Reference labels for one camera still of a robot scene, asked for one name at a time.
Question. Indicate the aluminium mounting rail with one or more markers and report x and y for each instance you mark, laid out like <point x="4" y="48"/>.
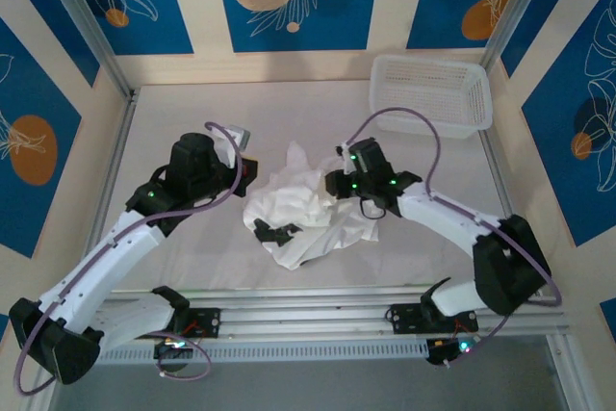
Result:
<point x="308" y="315"/>

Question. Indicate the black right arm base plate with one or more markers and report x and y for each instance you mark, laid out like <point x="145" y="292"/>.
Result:
<point x="406" y="319"/>

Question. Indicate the aluminium frame leg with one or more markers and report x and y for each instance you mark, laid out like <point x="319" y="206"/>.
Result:
<point x="568" y="372"/>
<point x="38" y="401"/>

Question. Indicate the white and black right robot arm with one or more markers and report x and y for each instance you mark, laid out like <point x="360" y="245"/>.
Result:
<point x="433" y="218"/>

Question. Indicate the white t-shirt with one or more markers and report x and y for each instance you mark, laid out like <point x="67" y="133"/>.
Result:
<point x="298" y="199"/>

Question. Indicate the aluminium side rail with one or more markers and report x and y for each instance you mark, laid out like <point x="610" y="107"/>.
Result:
<point x="498" y="180"/>
<point x="120" y="141"/>

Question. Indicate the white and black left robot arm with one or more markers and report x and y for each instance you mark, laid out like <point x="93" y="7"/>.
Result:
<point x="106" y="252"/>

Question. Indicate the white plastic mesh basket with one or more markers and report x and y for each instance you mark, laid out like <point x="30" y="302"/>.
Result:
<point x="433" y="88"/>

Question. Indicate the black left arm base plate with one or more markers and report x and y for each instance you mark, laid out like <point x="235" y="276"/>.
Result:
<point x="207" y="322"/>

